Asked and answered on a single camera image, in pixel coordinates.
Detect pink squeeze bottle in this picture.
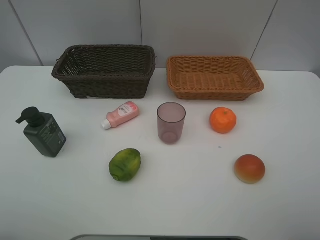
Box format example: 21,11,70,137
101,101,140,130

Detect orange tangerine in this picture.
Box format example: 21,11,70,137
209,107,237,134

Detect red yellow peach fruit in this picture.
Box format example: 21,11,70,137
234,154,266,184

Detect dark green pump bottle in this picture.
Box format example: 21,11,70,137
16,106,67,158

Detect translucent purple plastic cup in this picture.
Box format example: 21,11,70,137
156,102,186,145

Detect light orange wicker basket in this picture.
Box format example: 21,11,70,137
166,55,264,101

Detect green papaya fruit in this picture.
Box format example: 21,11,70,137
108,148,141,182

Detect dark brown wicker basket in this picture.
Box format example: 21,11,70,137
51,44,156,99

